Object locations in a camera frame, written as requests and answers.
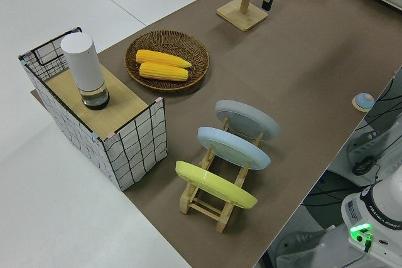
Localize brown wicker basket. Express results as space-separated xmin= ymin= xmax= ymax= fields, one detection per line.
xmin=124 ymin=30 xmax=210 ymax=92

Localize black floor cable bundle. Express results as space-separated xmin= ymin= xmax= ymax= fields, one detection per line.
xmin=345 ymin=73 xmax=402 ymax=177

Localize wire grid wooden shelf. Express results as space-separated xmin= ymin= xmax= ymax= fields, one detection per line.
xmin=18 ymin=26 xmax=168 ymax=192

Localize light blue plate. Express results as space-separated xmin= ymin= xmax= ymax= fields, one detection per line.
xmin=197 ymin=126 xmax=272 ymax=171

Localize yellow corn cob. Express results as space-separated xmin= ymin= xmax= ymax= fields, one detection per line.
xmin=135 ymin=49 xmax=192 ymax=68
xmin=138 ymin=62 xmax=189 ymax=82

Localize white cylinder bottle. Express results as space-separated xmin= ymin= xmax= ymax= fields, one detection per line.
xmin=60 ymin=32 xmax=111 ymax=111

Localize wooden plate rack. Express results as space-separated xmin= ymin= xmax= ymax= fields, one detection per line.
xmin=178 ymin=116 xmax=265 ymax=233

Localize gray plate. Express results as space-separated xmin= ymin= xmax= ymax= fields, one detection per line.
xmin=214 ymin=99 xmax=281 ymax=142

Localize brown table mat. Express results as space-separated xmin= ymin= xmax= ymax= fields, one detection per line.
xmin=30 ymin=0 xmax=402 ymax=268

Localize yellow plate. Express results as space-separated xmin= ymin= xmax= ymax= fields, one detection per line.
xmin=175 ymin=160 xmax=259 ymax=209

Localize small blue dome bell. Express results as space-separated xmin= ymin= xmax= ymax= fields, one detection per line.
xmin=351 ymin=92 xmax=374 ymax=112

